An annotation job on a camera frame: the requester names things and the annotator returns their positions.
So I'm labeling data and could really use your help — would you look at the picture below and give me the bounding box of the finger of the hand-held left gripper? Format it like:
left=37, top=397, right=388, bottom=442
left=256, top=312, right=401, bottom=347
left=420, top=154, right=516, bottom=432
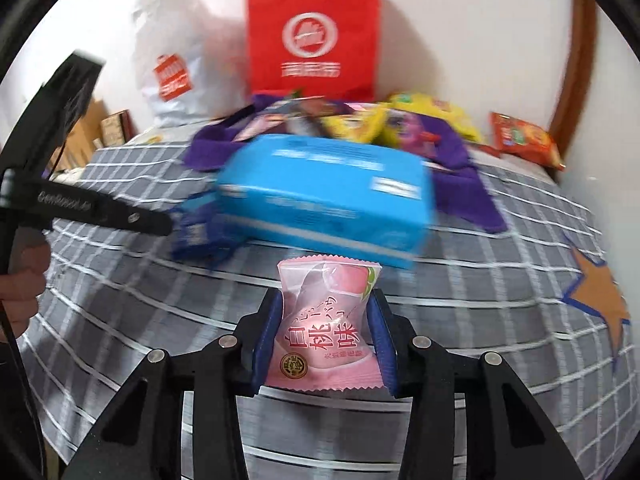
left=100, top=199, right=174, bottom=237

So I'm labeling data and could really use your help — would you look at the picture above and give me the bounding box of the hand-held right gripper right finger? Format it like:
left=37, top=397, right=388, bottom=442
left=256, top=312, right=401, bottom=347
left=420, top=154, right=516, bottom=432
left=367, top=292, right=586, bottom=480

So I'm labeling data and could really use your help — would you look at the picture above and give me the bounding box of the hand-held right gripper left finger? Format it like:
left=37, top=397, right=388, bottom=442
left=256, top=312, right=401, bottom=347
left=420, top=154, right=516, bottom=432
left=60, top=292, right=286, bottom=480

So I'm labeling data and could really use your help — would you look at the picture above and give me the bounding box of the pink peach snack packet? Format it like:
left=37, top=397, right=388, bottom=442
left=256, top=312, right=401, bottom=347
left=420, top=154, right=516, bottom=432
left=277, top=255, right=383, bottom=393

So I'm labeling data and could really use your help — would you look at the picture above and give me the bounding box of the dark blue snack packet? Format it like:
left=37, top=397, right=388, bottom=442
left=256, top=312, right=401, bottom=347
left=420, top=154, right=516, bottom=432
left=171, top=189, right=242, bottom=262

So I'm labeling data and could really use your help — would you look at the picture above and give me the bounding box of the pink printed snack packet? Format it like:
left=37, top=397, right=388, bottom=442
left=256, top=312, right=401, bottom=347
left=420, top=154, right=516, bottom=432
left=232, top=112, right=291, bottom=141

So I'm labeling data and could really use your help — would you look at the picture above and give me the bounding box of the purple pink snack packet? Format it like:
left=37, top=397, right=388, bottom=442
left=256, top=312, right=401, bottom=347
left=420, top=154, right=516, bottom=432
left=387, top=110, right=436, bottom=148

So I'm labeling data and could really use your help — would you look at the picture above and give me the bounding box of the yellow triangular snack packet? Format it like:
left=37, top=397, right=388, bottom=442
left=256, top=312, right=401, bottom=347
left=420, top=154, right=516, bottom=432
left=320, top=107, right=392, bottom=143

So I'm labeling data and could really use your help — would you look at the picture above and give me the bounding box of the person's left hand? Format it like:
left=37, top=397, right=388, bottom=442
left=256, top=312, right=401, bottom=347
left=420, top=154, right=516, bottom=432
left=0, top=242, right=52, bottom=341

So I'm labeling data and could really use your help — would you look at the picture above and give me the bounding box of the wooden headboard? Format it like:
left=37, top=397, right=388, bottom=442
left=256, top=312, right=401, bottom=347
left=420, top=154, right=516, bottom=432
left=50, top=100, right=108, bottom=176

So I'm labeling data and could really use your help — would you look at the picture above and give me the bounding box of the brown framed book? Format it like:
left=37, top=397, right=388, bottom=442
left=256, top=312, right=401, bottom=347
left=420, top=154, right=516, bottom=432
left=100, top=112, right=134, bottom=149

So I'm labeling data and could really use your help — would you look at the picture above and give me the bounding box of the grey checked blanket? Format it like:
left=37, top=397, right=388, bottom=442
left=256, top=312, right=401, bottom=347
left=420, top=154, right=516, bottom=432
left=15, top=132, right=636, bottom=480

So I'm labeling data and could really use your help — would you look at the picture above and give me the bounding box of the white plastic shopping bag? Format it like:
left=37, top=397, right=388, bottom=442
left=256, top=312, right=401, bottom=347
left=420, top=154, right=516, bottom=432
left=131, top=0, right=251, bottom=128

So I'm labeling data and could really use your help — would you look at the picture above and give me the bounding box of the blue tissue box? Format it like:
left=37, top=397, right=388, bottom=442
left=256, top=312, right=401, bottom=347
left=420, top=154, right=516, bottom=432
left=217, top=134, right=436, bottom=271

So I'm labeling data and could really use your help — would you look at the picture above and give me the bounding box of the purple towel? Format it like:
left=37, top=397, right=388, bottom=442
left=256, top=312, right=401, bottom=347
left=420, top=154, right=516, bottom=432
left=182, top=92, right=508, bottom=233

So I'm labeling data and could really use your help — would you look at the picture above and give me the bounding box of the yellow chips bag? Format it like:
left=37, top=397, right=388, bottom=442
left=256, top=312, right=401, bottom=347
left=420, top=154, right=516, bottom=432
left=390, top=91, right=483, bottom=146

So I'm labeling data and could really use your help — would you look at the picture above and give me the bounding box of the red chips bag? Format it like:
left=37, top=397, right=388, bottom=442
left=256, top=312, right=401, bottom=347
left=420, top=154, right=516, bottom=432
left=489, top=111, right=566, bottom=171

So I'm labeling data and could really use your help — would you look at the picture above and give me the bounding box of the red paper bag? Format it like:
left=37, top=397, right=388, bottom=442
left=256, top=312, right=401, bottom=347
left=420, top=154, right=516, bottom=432
left=244, top=0, right=383, bottom=103

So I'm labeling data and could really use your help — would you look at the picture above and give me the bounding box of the brown wooden door frame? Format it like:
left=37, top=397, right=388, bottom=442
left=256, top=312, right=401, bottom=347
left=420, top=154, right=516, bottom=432
left=547, top=0, right=598, bottom=171

